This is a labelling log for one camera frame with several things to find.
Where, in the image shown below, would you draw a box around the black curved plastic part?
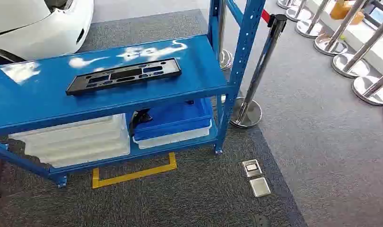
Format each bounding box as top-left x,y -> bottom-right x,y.
129,109 -> 154,136

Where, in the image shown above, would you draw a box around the white plastic tray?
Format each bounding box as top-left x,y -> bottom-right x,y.
133,120 -> 213,150

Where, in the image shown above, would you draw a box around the white stacked plastic trays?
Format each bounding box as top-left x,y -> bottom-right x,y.
8,113 -> 131,169

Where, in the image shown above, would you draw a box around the blue plastic tray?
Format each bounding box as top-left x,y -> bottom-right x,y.
133,97 -> 215,142

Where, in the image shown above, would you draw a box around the white car body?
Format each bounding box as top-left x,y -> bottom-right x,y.
0,0 -> 95,63

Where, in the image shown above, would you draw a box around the black-topped steel stanchion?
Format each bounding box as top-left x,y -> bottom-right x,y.
229,13 -> 288,129

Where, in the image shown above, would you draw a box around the steel floor cover plate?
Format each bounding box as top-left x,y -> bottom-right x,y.
249,177 -> 271,198

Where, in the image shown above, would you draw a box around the long black plastic panel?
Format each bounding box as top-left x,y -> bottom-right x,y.
65,57 -> 183,96

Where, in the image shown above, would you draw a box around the blue steel shelf rack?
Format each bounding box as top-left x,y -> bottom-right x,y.
0,0 -> 267,189

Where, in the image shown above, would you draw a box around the steel floor socket box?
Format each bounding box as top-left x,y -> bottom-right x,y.
241,159 -> 263,178

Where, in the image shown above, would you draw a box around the orange object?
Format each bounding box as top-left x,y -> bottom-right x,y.
330,0 -> 366,26

